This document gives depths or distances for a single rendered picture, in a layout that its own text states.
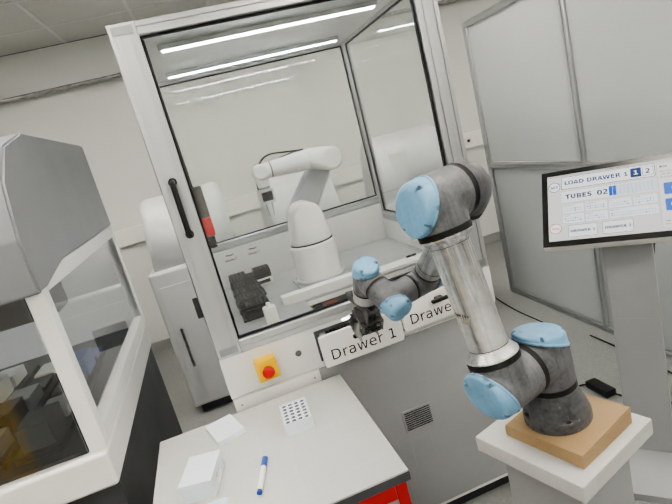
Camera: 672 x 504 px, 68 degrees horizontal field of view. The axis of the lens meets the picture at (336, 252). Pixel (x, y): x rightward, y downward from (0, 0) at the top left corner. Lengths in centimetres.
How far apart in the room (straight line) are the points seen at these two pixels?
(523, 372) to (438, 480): 111
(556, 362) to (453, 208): 41
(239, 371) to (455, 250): 94
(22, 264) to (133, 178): 348
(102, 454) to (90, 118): 371
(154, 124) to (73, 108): 336
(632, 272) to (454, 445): 92
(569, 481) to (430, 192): 66
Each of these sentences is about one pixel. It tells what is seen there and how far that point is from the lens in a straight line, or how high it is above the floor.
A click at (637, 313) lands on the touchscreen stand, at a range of 218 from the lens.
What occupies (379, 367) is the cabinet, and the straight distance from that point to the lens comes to 185.
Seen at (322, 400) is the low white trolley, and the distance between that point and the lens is 166.
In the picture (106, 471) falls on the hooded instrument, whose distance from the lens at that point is 158.
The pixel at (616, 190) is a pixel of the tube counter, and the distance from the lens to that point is 204.
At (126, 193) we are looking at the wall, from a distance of 486.
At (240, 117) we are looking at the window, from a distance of 163.
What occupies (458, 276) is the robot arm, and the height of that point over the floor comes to 122.
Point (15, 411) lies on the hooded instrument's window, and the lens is 155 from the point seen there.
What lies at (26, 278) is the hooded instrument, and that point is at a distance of 142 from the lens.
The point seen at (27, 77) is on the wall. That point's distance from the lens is 506.
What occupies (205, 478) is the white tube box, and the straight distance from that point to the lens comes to 142.
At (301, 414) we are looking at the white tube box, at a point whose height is 79.
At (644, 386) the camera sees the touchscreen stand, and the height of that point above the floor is 33.
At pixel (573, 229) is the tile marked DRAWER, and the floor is 101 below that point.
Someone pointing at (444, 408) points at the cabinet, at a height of 46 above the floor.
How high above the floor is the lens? 156
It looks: 13 degrees down
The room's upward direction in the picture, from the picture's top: 15 degrees counter-clockwise
